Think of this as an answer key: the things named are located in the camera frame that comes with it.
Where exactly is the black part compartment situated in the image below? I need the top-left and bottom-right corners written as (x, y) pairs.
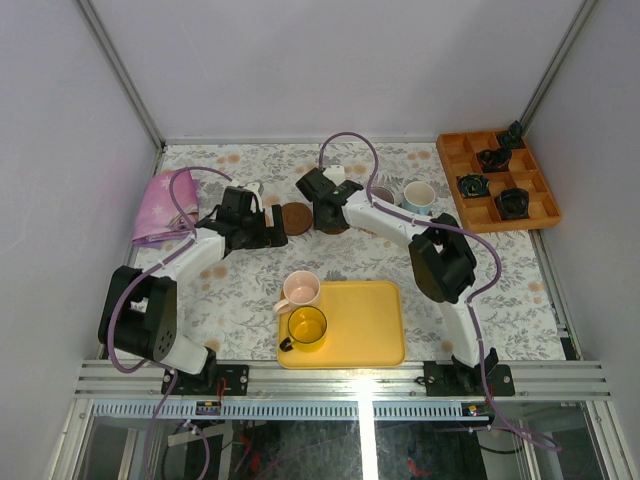
top-left (496, 121), bottom-right (525, 150)
top-left (476, 147), bottom-right (512, 173)
top-left (494, 188), bottom-right (530, 221)

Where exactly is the light pink mug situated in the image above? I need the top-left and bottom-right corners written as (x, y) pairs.
top-left (273, 271), bottom-right (321, 315)

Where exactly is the black part lower compartment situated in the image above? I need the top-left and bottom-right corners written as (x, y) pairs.
top-left (494, 188), bottom-right (530, 221)

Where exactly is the yellow plastic tray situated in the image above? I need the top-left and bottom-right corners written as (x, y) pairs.
top-left (276, 281), bottom-right (406, 369)

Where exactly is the black yellow part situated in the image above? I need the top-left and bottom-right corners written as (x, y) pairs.
top-left (457, 173), bottom-right (490, 199)

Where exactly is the black part top compartment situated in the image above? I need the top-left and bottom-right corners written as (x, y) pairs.
top-left (496, 121), bottom-right (525, 150)

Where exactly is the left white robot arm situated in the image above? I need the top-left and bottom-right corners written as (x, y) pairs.
top-left (98, 186), bottom-right (288, 395)

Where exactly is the light blue mug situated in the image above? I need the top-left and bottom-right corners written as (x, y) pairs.
top-left (401, 181), bottom-right (436, 216)

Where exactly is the purple mug black handle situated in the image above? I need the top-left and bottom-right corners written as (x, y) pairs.
top-left (371, 186), bottom-right (395, 205)

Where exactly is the brown wooden coaster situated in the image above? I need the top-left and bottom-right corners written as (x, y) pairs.
top-left (282, 202), bottom-right (313, 236)
top-left (320, 228), bottom-right (347, 235)

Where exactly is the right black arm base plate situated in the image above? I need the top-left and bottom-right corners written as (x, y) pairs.
top-left (423, 361), bottom-right (515, 397)

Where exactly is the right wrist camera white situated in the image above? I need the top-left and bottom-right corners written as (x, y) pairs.
top-left (323, 165), bottom-right (346, 186)

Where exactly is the yellow mug black handle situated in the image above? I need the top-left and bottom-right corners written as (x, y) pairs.
top-left (279, 306), bottom-right (328, 353)

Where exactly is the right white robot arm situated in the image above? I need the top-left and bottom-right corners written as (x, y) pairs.
top-left (296, 168), bottom-right (498, 395)

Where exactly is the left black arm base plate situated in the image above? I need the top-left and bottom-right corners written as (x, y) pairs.
top-left (171, 364), bottom-right (249, 397)

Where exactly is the orange compartment tray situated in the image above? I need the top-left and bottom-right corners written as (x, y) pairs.
top-left (437, 130), bottom-right (562, 233)

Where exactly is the aluminium front rail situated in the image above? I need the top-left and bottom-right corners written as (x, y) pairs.
top-left (74, 360), bottom-right (612, 402)

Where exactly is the pink purple folded cloth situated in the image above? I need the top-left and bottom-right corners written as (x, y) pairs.
top-left (132, 171), bottom-right (199, 247)

